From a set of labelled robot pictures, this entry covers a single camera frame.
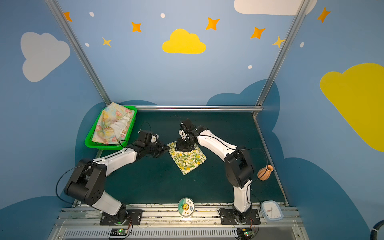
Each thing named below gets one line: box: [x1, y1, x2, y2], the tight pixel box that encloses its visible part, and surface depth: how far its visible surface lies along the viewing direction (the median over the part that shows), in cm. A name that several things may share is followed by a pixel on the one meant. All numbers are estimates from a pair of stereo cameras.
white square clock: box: [261, 200, 284, 222], surface depth 76 cm
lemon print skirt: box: [167, 141, 207, 176], surface depth 95 cm
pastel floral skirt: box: [92, 102, 135, 145], surface depth 110 cm
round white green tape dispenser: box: [178, 197, 195, 219], surface depth 72 cm
